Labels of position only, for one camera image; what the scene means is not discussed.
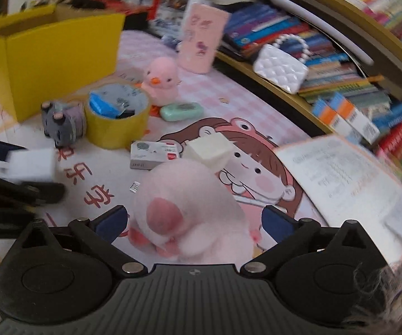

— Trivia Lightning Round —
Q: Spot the blue bag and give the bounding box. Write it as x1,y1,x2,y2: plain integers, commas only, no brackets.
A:
88,93,121,119

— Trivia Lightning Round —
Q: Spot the pink plush paw toy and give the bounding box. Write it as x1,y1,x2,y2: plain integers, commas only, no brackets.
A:
128,159,255,268

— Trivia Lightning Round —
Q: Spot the white quilted pearl handbag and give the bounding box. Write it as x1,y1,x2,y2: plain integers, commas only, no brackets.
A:
252,34,311,95

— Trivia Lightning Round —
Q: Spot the yellow cardboard box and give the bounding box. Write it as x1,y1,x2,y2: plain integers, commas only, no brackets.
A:
0,4,125,122

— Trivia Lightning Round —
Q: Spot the grey purple toy car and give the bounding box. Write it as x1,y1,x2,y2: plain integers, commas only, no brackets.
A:
40,100,86,148

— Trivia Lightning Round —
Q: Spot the yellow tape roll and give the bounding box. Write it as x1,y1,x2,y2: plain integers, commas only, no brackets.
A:
84,82,151,150

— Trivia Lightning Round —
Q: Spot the pink chick plush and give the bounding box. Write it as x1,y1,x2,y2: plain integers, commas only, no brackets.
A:
141,57,181,107

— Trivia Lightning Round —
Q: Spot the orange blue medicine box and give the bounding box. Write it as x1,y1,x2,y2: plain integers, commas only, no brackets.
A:
312,98,362,144
330,93,381,144

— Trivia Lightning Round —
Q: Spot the white staples box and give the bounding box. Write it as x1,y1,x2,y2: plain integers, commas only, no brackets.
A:
130,141,180,170

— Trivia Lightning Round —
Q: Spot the black binder clip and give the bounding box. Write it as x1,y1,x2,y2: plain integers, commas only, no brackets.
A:
116,109,135,119

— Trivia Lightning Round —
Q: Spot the open text book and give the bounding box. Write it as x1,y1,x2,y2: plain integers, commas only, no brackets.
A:
275,135,402,264

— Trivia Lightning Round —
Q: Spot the pink sticker cylinder holder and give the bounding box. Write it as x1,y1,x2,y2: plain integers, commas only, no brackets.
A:
178,3,231,74

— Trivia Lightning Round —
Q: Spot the mint green stapler case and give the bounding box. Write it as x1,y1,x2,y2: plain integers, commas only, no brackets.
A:
159,102,203,122

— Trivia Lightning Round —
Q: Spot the pink cartoon table mat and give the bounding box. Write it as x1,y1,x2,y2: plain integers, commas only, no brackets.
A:
0,29,331,269

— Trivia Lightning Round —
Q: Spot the wooden bookshelf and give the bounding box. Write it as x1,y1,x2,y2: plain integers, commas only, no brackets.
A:
200,0,402,182

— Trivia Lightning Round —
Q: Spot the white foam block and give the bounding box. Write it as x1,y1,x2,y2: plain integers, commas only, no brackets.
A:
1,148,57,183
182,132,234,173

